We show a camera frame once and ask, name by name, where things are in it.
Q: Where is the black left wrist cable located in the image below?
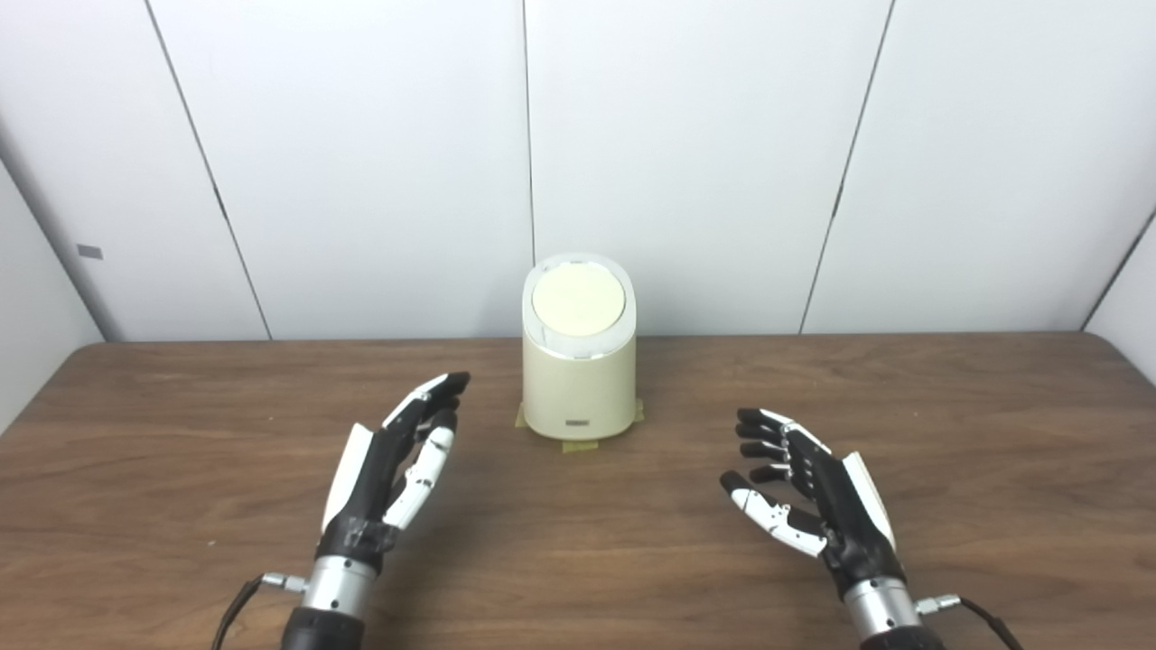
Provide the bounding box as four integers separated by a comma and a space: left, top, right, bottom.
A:
210, 572, 310, 650

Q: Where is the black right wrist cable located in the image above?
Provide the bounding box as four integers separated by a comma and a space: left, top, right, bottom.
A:
915, 593, 1026, 650

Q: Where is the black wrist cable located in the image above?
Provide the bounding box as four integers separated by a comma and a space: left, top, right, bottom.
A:
915, 593, 1026, 650
210, 572, 310, 650

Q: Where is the cream-colored cylindrical bin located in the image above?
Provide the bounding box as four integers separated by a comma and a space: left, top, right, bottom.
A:
521, 254, 639, 442

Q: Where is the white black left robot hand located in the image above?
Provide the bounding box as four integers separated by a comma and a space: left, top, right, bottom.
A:
314, 371, 471, 574

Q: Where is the cream round bin lid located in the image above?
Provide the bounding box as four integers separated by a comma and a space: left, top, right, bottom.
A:
532, 264, 627, 338

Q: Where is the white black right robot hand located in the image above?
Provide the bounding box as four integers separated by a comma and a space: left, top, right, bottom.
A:
720, 407, 907, 599

